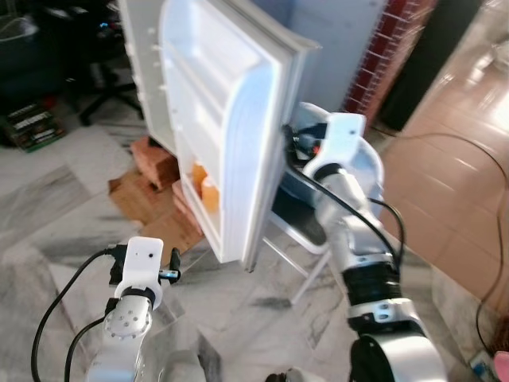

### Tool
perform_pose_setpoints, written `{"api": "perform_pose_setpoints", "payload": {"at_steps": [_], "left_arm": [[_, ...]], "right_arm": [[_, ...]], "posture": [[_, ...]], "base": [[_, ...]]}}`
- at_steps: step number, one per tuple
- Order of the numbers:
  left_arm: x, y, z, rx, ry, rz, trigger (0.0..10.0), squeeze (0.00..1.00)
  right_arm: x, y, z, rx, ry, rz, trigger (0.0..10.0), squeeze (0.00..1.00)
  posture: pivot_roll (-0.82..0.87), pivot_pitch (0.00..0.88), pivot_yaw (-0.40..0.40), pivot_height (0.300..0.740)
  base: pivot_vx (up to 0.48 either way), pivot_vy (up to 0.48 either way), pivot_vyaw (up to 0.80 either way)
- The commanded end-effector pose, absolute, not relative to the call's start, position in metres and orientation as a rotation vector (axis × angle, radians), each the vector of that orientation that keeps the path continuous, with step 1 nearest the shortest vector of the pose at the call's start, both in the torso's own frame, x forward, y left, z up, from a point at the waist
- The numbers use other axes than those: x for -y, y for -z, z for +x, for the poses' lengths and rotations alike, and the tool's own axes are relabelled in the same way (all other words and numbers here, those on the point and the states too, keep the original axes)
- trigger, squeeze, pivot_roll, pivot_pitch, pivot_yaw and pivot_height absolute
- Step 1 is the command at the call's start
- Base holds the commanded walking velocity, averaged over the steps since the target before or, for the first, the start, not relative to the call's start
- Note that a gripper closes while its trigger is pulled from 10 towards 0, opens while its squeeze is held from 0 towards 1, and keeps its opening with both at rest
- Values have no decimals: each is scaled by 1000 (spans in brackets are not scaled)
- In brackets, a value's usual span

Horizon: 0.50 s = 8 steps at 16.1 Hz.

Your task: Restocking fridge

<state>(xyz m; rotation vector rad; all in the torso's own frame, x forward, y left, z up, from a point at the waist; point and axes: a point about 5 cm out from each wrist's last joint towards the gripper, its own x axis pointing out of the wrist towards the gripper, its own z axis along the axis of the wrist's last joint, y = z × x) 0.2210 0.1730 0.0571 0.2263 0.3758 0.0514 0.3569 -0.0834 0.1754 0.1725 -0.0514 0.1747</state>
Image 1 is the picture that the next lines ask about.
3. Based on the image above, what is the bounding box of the robot right leg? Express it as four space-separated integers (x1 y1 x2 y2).
265 366 309 382

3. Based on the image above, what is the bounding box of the orange juice bottle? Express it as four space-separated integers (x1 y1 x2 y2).
191 162 209 192

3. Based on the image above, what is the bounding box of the pink plastic item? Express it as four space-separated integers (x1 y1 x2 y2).
492 349 509 382

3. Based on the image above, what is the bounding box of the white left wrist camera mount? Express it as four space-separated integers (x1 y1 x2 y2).
114 236 166 310

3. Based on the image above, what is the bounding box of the green black printed box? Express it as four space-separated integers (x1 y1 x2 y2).
0 99 66 154

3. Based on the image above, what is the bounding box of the light blue plastic basin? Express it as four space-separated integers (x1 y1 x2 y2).
290 102 387 209

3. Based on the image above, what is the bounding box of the grey fridge cabinet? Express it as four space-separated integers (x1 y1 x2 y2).
118 0 392 154

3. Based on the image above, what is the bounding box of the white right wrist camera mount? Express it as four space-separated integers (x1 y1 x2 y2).
304 113 368 182

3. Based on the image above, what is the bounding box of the white power strip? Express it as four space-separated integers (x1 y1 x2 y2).
468 353 495 376

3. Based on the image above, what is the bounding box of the dark blue sofa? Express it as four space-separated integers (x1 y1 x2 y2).
0 12 68 100

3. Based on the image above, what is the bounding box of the black office chair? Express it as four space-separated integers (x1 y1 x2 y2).
44 0 146 127

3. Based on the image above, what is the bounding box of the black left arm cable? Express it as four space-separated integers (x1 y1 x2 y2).
62 317 108 382
30 248 120 382

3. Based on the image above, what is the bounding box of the brown cardboard sheet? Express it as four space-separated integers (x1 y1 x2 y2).
109 170 206 257

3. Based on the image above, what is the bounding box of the black floor power cord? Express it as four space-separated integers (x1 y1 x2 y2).
380 130 509 355

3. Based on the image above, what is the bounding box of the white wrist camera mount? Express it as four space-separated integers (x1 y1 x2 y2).
114 236 166 310
304 113 368 182

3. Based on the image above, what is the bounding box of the white fridge door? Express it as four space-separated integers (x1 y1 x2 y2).
157 0 321 273

